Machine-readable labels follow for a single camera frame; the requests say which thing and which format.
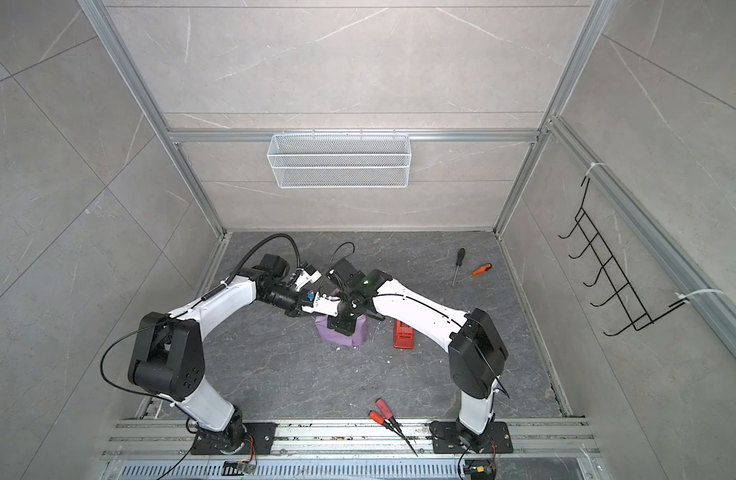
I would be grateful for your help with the white wire mesh basket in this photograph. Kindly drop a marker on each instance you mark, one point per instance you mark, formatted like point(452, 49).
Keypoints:
point(340, 160)

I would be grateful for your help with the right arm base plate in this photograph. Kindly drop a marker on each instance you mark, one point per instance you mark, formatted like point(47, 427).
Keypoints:
point(451, 437)

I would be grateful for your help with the black handled screwdriver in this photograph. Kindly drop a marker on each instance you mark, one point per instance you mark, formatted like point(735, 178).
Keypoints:
point(461, 253)

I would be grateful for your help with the aluminium mounting rail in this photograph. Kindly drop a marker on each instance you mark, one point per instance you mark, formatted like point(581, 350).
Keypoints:
point(357, 438)

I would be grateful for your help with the red handled screwdriver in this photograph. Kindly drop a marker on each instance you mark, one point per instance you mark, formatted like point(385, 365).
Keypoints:
point(382, 421)

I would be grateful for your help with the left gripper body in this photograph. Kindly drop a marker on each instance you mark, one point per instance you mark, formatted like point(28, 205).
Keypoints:
point(288, 300)

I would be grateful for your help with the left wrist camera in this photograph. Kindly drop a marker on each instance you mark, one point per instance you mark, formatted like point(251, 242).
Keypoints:
point(276, 271)

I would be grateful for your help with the black wire hook rack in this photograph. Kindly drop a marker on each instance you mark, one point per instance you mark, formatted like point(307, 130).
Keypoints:
point(611, 273)

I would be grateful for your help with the red tape dispenser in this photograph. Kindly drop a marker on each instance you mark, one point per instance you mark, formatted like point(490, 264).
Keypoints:
point(403, 336)

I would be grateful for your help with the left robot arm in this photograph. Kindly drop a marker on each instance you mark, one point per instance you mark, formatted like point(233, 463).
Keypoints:
point(168, 362)

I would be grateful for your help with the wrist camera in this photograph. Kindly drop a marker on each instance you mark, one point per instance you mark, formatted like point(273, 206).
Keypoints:
point(276, 271)
point(326, 304)

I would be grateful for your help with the orange handled screwdriver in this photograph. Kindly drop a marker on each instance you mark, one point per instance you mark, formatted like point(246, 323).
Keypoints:
point(482, 269)

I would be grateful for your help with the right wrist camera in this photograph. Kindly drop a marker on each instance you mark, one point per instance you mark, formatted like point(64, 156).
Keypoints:
point(326, 304)

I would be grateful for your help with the pink wrapping paper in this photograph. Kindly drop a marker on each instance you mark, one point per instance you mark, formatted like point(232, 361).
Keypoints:
point(355, 340)

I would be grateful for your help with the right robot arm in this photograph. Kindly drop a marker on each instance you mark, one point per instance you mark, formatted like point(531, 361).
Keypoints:
point(476, 352)

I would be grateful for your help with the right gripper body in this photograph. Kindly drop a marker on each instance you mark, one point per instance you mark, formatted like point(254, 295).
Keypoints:
point(347, 314)

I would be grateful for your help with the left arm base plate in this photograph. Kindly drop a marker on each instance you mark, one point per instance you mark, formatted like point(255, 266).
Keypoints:
point(236, 439)

